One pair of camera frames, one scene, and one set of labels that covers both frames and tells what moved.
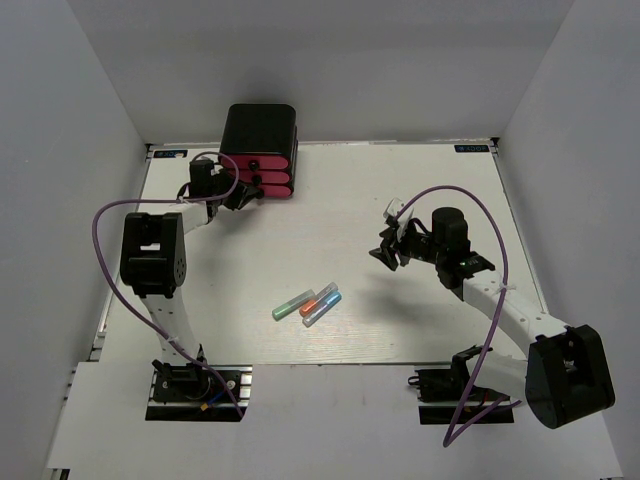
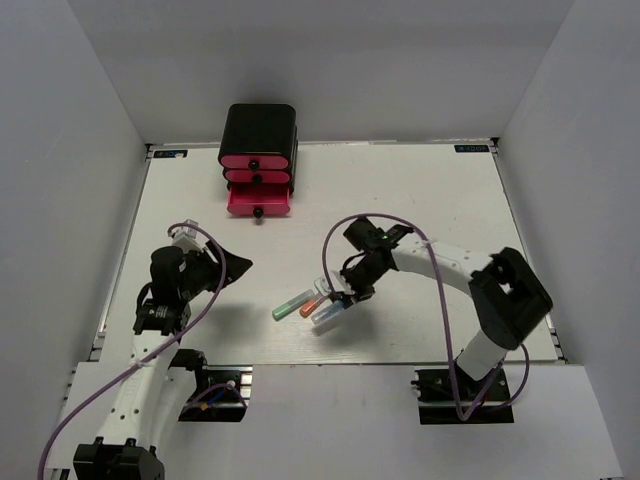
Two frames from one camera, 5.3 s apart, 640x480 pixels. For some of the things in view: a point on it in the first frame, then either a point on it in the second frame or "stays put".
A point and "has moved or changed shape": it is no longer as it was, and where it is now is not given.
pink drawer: (266, 176) stays put
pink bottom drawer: (275, 190) has moved or changed shape
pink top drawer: (262, 161) stays put
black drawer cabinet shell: (261, 129) stays put
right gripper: (388, 253) -> (360, 293)
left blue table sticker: (170, 153) stays put
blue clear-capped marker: (331, 301) has moved or changed shape
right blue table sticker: (473, 148) stays put
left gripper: (242, 193) -> (236, 267)
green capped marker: (292, 305) stays put
